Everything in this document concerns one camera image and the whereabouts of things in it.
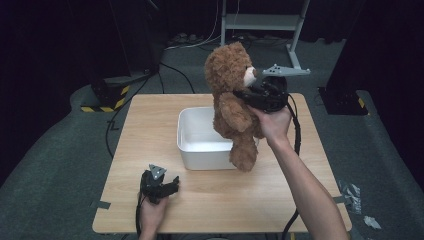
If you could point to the crumpled grey tape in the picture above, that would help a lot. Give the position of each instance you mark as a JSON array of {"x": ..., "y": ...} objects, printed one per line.
[{"x": 352, "y": 196}]

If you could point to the crumpled white scrap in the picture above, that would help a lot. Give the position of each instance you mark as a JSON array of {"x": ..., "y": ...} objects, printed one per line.
[{"x": 371, "y": 222}]

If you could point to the black box with yellow stripe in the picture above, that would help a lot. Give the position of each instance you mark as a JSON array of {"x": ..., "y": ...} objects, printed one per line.
[{"x": 343, "y": 101}]

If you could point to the brown teddy bear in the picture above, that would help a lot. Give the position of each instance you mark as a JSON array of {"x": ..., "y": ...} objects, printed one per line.
[{"x": 233, "y": 110}]

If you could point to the white plastic bin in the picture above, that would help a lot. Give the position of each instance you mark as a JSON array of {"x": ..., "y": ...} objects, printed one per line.
[{"x": 200, "y": 133}]

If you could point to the grey tape strip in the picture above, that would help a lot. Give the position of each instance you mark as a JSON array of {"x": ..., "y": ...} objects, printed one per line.
[
  {"x": 101, "y": 204},
  {"x": 340, "y": 199}
]

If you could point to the person's left hand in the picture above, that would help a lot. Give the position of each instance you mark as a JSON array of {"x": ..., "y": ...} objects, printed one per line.
[{"x": 150, "y": 213}]

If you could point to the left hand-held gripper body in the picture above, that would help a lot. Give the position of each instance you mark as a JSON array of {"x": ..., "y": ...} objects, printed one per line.
[{"x": 151, "y": 186}]

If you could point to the black stand with striped base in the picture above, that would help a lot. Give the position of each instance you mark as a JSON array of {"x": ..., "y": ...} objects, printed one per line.
[{"x": 110, "y": 96}]

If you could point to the white metal stand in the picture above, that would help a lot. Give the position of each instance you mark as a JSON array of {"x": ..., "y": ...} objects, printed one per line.
[{"x": 263, "y": 21}]

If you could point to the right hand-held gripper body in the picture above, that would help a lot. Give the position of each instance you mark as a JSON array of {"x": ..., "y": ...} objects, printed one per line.
[{"x": 271, "y": 95}]

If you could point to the dark power strip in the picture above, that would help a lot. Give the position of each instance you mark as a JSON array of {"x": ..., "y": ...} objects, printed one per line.
[{"x": 183, "y": 39}]

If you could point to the person's right hand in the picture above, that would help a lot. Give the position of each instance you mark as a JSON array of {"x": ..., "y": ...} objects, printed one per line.
[{"x": 275, "y": 125}]

